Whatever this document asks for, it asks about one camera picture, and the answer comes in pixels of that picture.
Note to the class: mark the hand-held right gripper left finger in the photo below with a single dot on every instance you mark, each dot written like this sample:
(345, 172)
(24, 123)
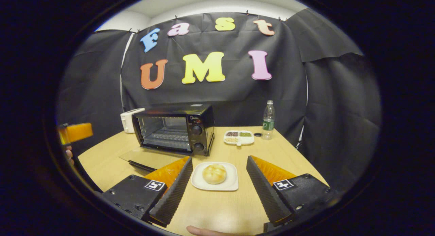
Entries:
(176, 192)

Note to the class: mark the white square plate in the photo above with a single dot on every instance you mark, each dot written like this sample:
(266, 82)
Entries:
(231, 181)

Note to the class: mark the white toaster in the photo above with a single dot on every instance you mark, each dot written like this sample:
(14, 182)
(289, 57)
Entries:
(127, 122)

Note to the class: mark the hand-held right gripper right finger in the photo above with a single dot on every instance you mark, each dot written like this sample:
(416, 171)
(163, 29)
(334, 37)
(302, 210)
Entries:
(263, 192)

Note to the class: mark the round bread bun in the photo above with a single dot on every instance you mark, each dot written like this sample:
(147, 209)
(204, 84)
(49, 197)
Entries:
(214, 174)

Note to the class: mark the black backdrop cloth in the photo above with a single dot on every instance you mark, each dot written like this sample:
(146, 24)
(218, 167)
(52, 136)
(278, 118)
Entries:
(221, 93)

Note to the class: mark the white divided grain dish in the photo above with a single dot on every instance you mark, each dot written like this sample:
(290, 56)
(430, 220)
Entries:
(239, 137)

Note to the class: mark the clear plastic water bottle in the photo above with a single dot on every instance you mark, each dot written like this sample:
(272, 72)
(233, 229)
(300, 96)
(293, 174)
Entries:
(268, 122)

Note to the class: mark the black electric oven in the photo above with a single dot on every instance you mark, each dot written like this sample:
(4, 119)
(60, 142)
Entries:
(200, 127)

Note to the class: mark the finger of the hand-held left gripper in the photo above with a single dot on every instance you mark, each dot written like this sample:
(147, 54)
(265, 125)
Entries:
(80, 132)

